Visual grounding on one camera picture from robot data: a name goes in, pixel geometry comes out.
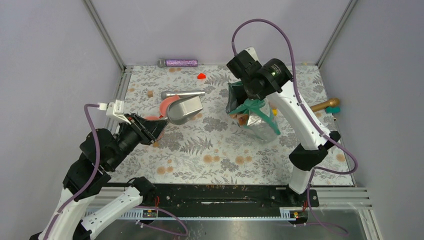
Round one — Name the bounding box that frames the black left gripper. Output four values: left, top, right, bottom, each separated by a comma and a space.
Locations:
108, 111, 170, 170

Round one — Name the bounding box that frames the silver metal scoop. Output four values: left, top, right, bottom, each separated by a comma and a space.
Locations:
166, 95, 204, 125

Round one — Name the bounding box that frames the green pet food bag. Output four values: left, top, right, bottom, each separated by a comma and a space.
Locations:
225, 81, 281, 143

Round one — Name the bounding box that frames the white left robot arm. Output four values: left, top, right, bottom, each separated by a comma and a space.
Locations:
30, 113, 168, 240

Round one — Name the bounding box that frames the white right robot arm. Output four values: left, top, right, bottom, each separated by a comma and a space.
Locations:
226, 50, 341, 206

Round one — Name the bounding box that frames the pink double pet bowl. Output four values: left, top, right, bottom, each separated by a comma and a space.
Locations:
145, 95, 180, 121

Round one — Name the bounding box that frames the silver toy microphone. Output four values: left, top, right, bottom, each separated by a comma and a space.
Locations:
160, 90, 206, 100

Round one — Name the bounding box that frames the red house-shaped block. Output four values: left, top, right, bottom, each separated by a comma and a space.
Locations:
197, 73, 207, 80

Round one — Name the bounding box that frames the floral patterned table mat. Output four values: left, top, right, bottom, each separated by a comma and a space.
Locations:
107, 64, 355, 187

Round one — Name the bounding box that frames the purple glitter toy microphone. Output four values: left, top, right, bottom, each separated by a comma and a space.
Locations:
157, 58, 199, 68

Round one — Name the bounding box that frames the teal block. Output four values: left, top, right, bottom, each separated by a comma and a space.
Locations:
324, 106, 341, 114

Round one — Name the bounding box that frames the gold toy microphone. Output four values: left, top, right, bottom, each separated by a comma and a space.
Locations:
310, 98, 340, 112

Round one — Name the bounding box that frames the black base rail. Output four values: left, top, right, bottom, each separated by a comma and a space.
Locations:
123, 177, 320, 219

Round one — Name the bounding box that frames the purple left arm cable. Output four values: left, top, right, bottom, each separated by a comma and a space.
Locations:
43, 103, 190, 240

